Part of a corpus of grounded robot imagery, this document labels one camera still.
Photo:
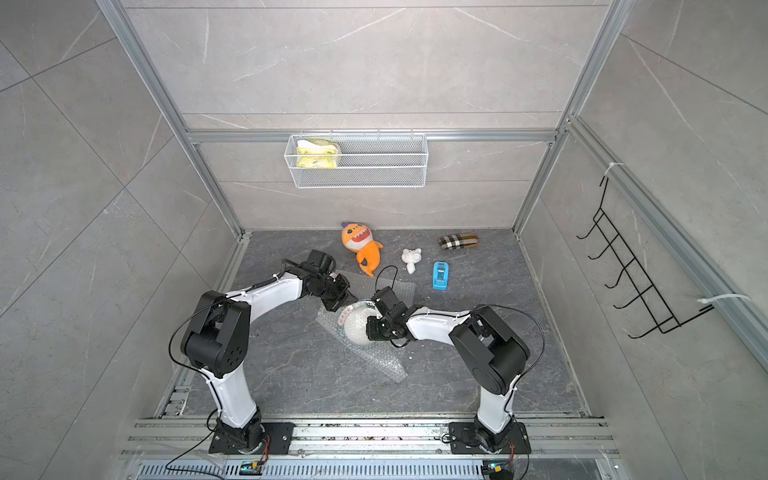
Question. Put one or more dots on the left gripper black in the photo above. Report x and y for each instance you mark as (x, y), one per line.
(346, 296)

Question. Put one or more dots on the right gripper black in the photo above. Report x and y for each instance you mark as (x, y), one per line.
(373, 334)

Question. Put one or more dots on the green rimmed white dinner plate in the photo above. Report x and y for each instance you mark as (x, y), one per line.
(353, 320)

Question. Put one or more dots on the clear bubble wrap sheet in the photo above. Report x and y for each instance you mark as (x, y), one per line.
(381, 355)

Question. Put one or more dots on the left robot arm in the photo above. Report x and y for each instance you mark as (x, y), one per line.
(217, 335)

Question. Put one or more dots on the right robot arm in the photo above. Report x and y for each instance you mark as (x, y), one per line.
(495, 355)

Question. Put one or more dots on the orange shark plush toy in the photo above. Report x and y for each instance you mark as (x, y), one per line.
(359, 239)

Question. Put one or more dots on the blue toy car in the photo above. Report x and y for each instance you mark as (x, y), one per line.
(440, 277)

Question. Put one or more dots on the small white figurine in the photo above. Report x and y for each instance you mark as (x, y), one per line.
(411, 257)

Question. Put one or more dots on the plaid brown pouch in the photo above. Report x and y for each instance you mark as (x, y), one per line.
(458, 241)

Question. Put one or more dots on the yellow white cloth in basket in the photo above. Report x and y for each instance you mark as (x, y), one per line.
(317, 154)

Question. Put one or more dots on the white wire mesh basket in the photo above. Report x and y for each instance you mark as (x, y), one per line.
(368, 160)

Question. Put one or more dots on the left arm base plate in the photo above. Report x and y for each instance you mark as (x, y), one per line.
(276, 437)

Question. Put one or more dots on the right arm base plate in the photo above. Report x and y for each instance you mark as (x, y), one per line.
(473, 438)

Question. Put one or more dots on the aluminium mounting rail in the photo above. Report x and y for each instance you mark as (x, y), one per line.
(397, 446)

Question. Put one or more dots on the black wire hook rack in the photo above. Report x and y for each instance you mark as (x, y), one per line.
(633, 273)

